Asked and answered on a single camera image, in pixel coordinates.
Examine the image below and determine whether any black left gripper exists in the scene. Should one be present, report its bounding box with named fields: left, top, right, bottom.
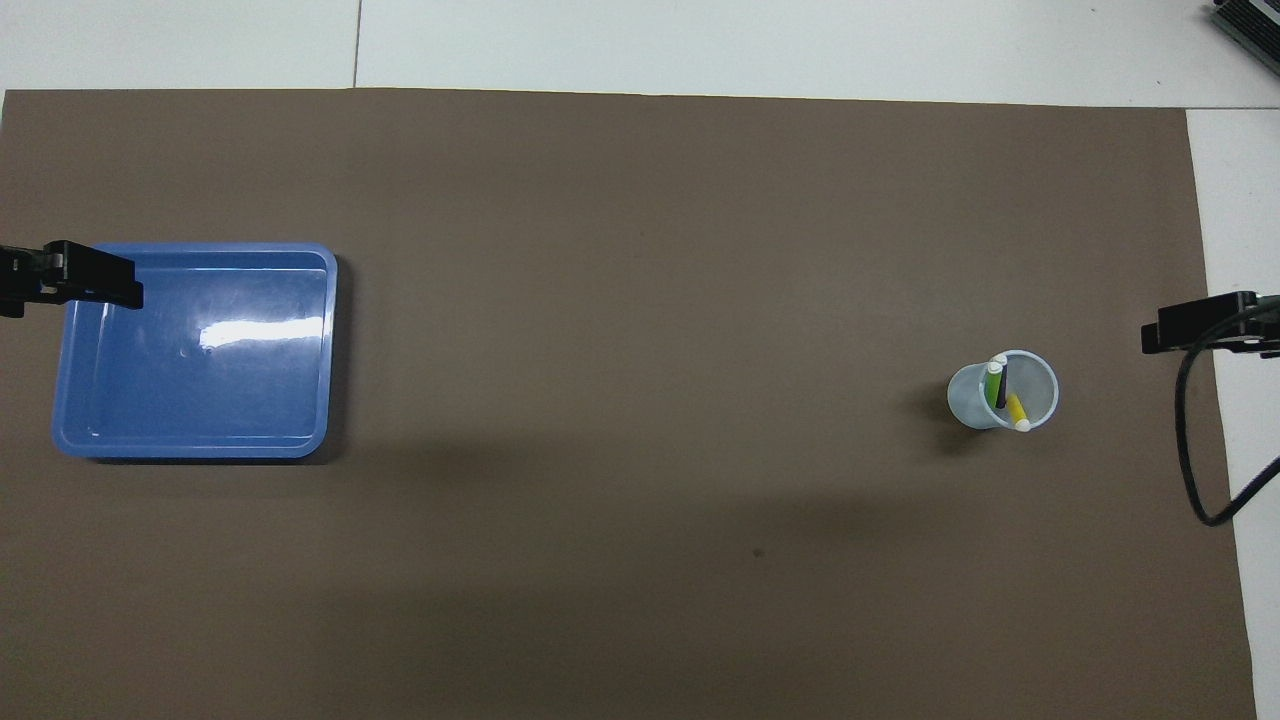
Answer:
left=0, top=240, right=144, bottom=319

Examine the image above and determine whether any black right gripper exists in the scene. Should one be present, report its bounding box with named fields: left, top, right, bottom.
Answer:
left=1141, top=291, right=1280, bottom=359

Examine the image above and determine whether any blue plastic tray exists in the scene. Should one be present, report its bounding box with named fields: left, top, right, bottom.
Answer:
left=52, top=242, right=339, bottom=461

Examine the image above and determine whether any translucent plastic cup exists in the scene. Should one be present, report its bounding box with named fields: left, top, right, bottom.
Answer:
left=947, top=349, right=1059, bottom=433

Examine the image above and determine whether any grey ribbed device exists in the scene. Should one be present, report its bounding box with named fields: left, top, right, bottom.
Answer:
left=1210, top=0, right=1280, bottom=59

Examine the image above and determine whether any brown table mat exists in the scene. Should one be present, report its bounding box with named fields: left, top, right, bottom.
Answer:
left=0, top=88, right=1259, bottom=720

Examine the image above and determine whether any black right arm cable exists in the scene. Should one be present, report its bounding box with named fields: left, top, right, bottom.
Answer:
left=1176, top=298, right=1280, bottom=528

